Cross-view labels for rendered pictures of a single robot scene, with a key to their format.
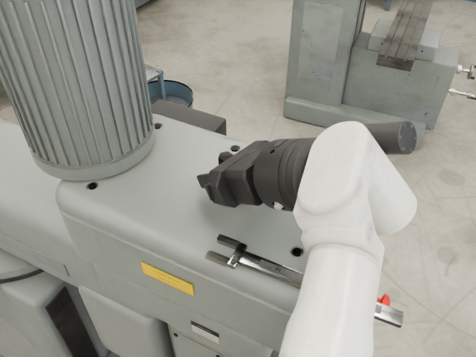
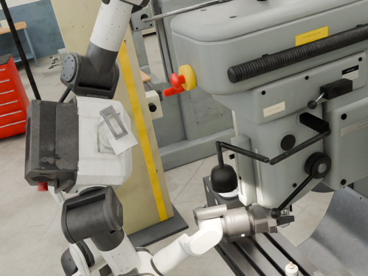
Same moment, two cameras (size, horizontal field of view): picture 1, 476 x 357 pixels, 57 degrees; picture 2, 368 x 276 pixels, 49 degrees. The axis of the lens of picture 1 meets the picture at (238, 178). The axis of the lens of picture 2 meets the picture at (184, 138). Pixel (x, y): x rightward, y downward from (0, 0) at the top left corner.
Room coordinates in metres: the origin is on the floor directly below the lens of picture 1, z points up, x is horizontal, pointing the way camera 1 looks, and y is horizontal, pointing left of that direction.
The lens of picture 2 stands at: (0.99, -0.87, 2.08)
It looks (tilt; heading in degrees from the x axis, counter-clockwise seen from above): 27 degrees down; 135
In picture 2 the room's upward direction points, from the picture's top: 11 degrees counter-clockwise
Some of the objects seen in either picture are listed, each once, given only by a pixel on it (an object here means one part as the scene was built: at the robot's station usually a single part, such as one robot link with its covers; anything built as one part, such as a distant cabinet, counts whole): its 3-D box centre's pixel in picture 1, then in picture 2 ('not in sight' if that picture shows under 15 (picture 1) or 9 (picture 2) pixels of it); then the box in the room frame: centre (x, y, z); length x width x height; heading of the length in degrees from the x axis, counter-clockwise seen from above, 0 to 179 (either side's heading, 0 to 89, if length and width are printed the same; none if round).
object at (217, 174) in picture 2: not in sight; (223, 175); (0.41, -0.17, 1.48); 0.07 x 0.07 x 0.06
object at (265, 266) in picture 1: (300, 280); (188, 9); (0.31, -0.08, 1.89); 0.24 x 0.04 x 0.01; 64
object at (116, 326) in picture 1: (155, 292); (332, 128); (0.56, 0.19, 1.47); 0.24 x 0.19 x 0.26; 153
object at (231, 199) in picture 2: not in sight; (228, 203); (0.14, 0.16, 1.06); 0.22 x 0.12 x 0.20; 147
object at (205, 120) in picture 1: (188, 147); not in sight; (0.91, 0.13, 1.62); 0.20 x 0.09 x 0.21; 63
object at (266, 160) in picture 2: not in sight; (245, 152); (0.50, -0.18, 1.58); 0.17 x 0.01 x 0.01; 171
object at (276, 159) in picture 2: not in sight; (298, 148); (0.61, -0.12, 1.58); 0.17 x 0.01 x 0.01; 71
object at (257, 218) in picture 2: not in sight; (253, 220); (0.41, -0.05, 1.23); 0.13 x 0.12 x 0.10; 134
